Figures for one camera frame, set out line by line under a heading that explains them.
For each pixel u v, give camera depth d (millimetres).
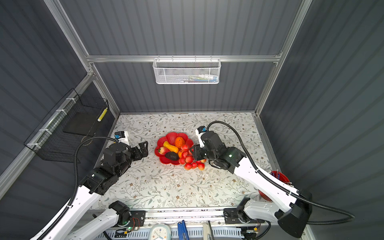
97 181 470
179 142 961
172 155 912
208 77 895
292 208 385
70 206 426
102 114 813
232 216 722
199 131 653
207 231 687
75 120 788
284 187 412
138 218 726
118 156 535
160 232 681
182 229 692
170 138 1020
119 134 600
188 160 752
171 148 963
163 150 935
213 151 525
